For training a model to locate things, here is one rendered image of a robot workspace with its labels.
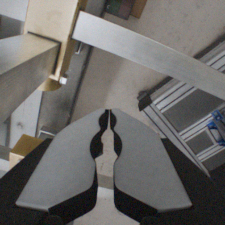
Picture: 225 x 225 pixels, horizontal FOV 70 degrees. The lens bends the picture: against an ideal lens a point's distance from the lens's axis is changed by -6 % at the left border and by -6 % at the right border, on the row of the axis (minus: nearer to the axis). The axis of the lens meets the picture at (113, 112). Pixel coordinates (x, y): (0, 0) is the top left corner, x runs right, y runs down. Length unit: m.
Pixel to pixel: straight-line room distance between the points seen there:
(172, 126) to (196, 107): 0.17
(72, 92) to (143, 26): 0.75
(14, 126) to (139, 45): 0.50
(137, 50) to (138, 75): 0.91
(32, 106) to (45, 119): 0.11
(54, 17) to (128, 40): 0.08
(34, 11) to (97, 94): 0.99
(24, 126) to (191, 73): 0.50
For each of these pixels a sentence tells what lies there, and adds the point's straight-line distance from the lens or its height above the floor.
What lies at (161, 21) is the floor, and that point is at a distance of 1.09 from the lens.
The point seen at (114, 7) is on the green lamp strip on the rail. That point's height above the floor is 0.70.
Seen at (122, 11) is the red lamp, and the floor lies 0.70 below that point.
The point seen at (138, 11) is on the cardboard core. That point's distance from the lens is 0.98.
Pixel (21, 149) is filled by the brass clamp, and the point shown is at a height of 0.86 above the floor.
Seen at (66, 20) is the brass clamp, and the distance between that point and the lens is 0.19.
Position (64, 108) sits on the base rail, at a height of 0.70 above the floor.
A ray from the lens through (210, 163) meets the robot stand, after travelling 1.43.
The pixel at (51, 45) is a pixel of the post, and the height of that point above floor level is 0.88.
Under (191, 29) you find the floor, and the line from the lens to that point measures 1.14.
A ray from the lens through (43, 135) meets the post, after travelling 0.44.
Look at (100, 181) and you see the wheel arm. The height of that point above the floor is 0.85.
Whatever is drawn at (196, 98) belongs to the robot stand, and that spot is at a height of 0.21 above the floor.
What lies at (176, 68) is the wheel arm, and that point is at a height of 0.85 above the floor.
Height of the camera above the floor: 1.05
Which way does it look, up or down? 60 degrees down
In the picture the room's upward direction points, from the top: 180 degrees counter-clockwise
